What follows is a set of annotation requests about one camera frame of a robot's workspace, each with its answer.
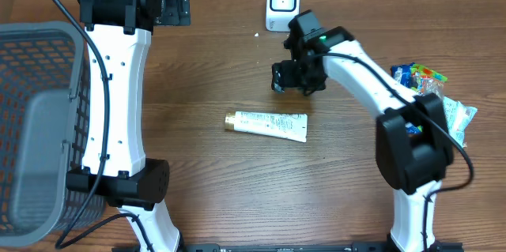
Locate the white tube with gold cap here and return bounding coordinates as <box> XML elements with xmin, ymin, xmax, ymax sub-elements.
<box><xmin>225</xmin><ymin>111</ymin><xmax>308</xmax><ymax>143</ymax></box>

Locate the blue Oreo cookie pack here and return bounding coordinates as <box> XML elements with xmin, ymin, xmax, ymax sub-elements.
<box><xmin>391</xmin><ymin>62</ymin><xmax>421</xmax><ymax>134</ymax></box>

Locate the green Haribo candy bag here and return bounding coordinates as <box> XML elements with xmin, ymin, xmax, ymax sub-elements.
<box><xmin>410</xmin><ymin>63</ymin><xmax>447</xmax><ymax>99</ymax></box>

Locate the light green wipes packet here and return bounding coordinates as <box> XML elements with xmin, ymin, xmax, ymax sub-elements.
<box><xmin>443</xmin><ymin>96</ymin><xmax>478</xmax><ymax>148</ymax></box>

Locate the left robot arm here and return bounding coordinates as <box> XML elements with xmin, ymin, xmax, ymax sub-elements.
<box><xmin>66</xmin><ymin>0</ymin><xmax>185</xmax><ymax>251</ymax></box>

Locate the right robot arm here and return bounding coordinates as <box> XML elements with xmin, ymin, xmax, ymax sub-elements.
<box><xmin>271</xmin><ymin>10</ymin><xmax>454</xmax><ymax>251</ymax></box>

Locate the white barcode scanner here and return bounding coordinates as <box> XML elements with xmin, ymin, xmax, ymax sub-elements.
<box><xmin>266</xmin><ymin>0</ymin><xmax>300</xmax><ymax>32</ymax></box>

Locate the grey plastic basket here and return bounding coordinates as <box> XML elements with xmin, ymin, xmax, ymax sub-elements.
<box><xmin>1</xmin><ymin>21</ymin><xmax>90</xmax><ymax>247</ymax></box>

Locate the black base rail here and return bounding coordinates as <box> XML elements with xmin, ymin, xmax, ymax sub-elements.
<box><xmin>111</xmin><ymin>242</ymin><xmax>464</xmax><ymax>252</ymax></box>

